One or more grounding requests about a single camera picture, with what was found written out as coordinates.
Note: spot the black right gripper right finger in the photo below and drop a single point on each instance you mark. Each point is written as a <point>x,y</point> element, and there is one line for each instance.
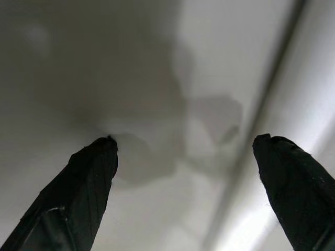
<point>301,198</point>

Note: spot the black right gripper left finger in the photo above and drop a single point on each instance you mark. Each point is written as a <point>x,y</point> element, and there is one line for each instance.
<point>73,198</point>

